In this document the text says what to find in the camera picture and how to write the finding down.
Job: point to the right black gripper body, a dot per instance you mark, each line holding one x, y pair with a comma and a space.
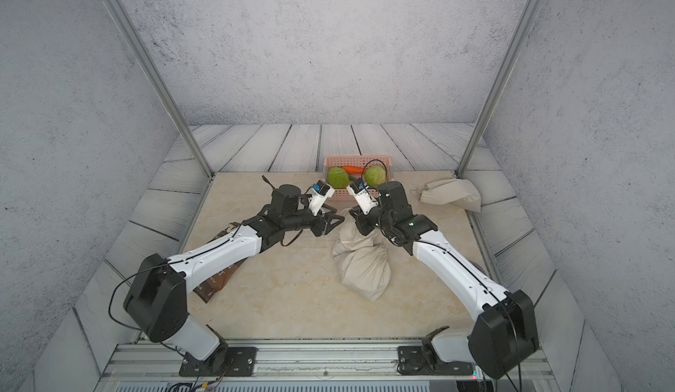
368, 222

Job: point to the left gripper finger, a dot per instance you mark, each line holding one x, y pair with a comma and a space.
329, 211
332, 222

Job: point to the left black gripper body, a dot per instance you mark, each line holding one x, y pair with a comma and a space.
302, 220

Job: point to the beige cloth bag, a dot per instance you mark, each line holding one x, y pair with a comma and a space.
350, 241
366, 270
457, 192

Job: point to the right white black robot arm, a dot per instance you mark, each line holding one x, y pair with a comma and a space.
505, 331

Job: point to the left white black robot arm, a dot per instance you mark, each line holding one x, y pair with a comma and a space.
157, 298

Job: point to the brown chips bag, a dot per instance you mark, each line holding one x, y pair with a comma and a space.
207, 289

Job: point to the pink plastic basket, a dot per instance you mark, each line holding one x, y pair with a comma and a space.
361, 161

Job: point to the left green cabbage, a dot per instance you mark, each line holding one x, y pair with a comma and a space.
338, 177

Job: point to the green cabbage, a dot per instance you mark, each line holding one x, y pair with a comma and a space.
375, 175
338, 177

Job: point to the orange carrot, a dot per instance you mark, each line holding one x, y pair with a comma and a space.
353, 170

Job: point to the right green cabbage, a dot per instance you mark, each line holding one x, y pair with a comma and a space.
375, 175

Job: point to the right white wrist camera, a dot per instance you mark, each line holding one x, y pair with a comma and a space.
359, 190

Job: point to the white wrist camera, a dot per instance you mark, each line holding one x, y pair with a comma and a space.
320, 193
359, 190

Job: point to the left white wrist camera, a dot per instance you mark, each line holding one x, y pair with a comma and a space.
320, 193

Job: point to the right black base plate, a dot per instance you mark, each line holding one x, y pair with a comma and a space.
421, 360

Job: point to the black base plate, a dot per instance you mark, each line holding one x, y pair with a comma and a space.
230, 361
421, 360

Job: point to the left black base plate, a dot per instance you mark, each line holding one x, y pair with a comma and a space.
230, 361

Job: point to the right aluminium frame post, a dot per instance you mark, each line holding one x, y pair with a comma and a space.
511, 55

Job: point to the aluminium frame post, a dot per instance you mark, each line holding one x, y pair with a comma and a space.
511, 55
131, 36

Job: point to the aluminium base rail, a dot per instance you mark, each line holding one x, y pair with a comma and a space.
311, 365

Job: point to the left aluminium frame post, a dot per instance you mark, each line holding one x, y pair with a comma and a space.
131, 36

